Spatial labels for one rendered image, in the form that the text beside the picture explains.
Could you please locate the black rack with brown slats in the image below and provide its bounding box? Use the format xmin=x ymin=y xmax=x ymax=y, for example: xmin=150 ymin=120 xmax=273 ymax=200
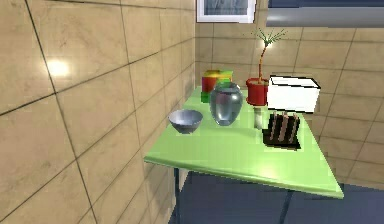
xmin=262 ymin=111 xmax=302 ymax=150

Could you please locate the house plant in red pot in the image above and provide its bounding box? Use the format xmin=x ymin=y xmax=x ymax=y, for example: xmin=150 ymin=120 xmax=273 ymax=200
xmin=245 ymin=27 xmax=288 ymax=107

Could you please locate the grey glass vase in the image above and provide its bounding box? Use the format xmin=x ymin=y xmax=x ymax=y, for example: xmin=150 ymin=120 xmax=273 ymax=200
xmin=209 ymin=81 xmax=245 ymax=127

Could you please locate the white box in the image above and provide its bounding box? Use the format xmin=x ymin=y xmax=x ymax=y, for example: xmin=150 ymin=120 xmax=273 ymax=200
xmin=266 ymin=75 xmax=322 ymax=114

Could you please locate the grey metal mixing bowl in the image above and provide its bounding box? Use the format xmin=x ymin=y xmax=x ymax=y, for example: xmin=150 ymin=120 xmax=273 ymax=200
xmin=167 ymin=109 xmax=204 ymax=135

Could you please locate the white framed window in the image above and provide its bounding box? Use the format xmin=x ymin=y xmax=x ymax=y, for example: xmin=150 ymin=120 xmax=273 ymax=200
xmin=196 ymin=0 xmax=257 ymax=24

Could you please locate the red green yellow box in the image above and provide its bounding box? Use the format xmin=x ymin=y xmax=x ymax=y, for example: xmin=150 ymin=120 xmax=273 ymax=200
xmin=200 ymin=69 xmax=234 ymax=104

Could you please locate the green top blue cabinet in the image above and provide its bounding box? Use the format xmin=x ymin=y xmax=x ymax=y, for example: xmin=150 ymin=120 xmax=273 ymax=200
xmin=143 ymin=85 xmax=384 ymax=224

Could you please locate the grey blue wall cabinet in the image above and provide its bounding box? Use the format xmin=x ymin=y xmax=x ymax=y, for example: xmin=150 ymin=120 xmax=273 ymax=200
xmin=265 ymin=0 xmax=384 ymax=29

